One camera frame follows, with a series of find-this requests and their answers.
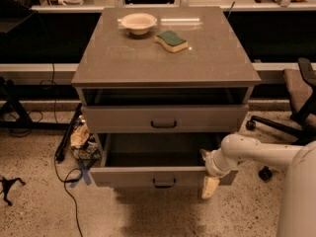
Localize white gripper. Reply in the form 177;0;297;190
199;149;238;199

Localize grey drawer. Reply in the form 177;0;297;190
91;133;224;189
82;105;248;133

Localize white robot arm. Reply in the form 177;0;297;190
200;134;316;237

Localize grey drawer cabinet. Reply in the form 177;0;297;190
71;6;262;193

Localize grey top drawer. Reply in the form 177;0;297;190
82;105;248;133

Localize blue tape cross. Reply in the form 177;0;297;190
69;159;96;188

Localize black office chair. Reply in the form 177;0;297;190
246;58;316;182

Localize snack bags on floor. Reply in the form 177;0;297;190
70;115;101;160

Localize green yellow sponge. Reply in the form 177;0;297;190
155;31;189;53

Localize black leaning bar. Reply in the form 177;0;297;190
54;104;81;162

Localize white paper bowl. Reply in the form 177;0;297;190
120;13;157;36

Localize black stand leg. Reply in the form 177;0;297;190
0;77;69;130

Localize small black floor object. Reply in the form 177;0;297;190
0;178;26;206

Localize black floor cable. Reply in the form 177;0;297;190
53;155;85;237

